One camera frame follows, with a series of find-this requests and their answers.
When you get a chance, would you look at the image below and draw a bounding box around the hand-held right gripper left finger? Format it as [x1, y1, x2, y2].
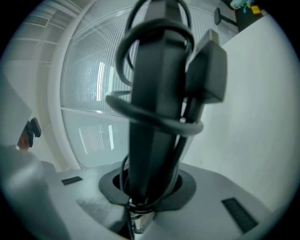
[57, 161, 132, 240]

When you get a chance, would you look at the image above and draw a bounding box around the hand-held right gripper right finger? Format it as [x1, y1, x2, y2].
[140, 163, 274, 240]

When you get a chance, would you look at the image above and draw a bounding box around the person's head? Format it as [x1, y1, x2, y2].
[16, 130, 31, 151]

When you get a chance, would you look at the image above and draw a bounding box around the white table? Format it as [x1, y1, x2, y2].
[185, 14, 296, 211]

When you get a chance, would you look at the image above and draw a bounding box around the white air vent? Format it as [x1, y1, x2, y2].
[24, 15, 50, 27]

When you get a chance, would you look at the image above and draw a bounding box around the black office chair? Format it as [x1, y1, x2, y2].
[214, 7, 268, 33]

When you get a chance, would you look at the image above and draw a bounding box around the teal object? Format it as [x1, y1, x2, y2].
[231, 0, 255, 9]

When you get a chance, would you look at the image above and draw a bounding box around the black head-worn camera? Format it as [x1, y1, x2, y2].
[24, 117, 42, 148]

